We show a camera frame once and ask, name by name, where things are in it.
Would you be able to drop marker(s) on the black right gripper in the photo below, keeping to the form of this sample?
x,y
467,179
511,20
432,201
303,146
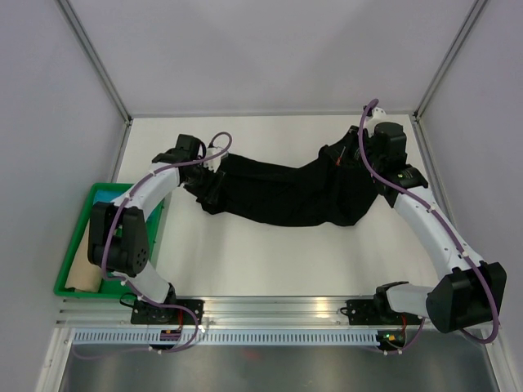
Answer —
x,y
352,138

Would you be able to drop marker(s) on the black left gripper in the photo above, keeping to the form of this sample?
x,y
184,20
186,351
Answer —
x,y
210,176

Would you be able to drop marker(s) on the black t shirt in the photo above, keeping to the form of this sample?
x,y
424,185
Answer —
x,y
334,188

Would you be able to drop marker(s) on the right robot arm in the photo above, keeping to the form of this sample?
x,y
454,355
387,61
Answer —
x,y
470,290

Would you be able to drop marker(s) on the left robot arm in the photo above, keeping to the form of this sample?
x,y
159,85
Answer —
x,y
118,240

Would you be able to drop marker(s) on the rolled blue t shirt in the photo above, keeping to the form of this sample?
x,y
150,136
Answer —
x,y
105,195

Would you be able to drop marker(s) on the green plastic tray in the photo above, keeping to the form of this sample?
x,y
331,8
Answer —
x,y
111,289

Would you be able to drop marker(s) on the rolled beige t shirt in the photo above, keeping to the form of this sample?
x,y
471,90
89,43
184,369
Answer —
x,y
83,276

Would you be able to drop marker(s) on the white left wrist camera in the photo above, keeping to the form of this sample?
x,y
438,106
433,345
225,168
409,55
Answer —
x,y
213,158

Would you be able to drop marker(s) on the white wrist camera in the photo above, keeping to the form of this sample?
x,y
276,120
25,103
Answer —
x,y
213,158
376,115

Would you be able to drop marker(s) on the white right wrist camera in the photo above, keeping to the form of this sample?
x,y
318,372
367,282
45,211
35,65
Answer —
x,y
376,115

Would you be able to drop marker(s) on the left aluminium frame post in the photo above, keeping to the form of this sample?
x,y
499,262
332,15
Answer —
x,y
81,35

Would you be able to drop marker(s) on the aluminium frame post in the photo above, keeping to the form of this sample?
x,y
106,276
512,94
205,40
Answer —
x,y
464,32
81,35

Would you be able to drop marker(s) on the aluminium mounting rail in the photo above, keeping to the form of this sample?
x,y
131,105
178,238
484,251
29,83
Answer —
x,y
221,312

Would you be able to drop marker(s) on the white slotted cable duct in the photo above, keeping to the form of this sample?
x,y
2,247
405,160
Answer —
x,y
133,336

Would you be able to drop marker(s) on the right aluminium frame post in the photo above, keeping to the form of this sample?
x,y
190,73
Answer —
x,y
464,32

